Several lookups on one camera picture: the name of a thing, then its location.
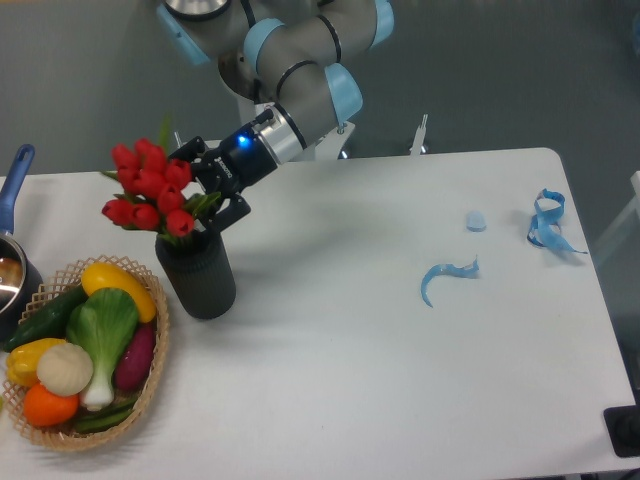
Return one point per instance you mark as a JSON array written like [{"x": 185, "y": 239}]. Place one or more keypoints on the red tulip bouquet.
[{"x": 152, "y": 197}]

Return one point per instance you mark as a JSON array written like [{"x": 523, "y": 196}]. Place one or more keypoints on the orange fruit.
[{"x": 43, "y": 408}]

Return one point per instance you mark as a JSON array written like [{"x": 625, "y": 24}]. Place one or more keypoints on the black device at edge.
[{"x": 623, "y": 429}]

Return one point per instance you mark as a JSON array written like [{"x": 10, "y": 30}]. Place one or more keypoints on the blue handled saucepan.
[{"x": 19, "y": 277}]

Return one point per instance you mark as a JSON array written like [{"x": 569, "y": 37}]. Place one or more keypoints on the woven wicker basket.
[{"x": 64, "y": 438}]

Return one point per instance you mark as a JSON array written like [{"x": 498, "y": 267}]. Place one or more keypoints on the green bean pods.
[{"x": 105, "y": 419}]

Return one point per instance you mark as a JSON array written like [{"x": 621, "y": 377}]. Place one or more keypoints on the green cucumber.
[{"x": 49, "y": 321}]

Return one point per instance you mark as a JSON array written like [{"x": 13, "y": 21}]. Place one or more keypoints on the tangled blue ribbon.
[{"x": 544, "y": 228}]

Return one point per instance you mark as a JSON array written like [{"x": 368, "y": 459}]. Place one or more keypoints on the white object right edge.
[{"x": 620, "y": 228}]

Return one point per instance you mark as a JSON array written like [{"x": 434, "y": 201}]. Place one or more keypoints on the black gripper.
[{"x": 226, "y": 173}]

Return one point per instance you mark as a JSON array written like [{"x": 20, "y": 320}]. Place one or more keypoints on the yellow bell pepper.
[{"x": 22, "y": 362}]

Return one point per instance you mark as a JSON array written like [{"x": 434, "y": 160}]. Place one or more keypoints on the small blue tape piece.
[{"x": 475, "y": 221}]

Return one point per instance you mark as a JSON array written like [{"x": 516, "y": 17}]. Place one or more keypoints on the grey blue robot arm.
[{"x": 294, "y": 52}]

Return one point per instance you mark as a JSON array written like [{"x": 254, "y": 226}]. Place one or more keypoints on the purple sweet potato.
[{"x": 134, "y": 366}]

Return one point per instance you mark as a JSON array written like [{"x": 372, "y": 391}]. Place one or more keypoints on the white garlic bulb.
[{"x": 65, "y": 369}]

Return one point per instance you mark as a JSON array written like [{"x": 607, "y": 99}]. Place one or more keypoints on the curled blue tape strip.
[{"x": 469, "y": 271}]

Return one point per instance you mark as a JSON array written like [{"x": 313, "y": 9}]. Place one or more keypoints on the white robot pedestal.
[{"x": 252, "y": 99}]

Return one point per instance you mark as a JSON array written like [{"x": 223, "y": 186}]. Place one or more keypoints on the green bok choy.
[{"x": 103, "y": 326}]

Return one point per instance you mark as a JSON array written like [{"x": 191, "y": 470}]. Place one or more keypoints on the dark grey ribbed vase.
[{"x": 202, "y": 277}]

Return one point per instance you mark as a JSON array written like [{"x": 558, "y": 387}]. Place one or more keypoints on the white metal base frame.
[{"x": 328, "y": 147}]

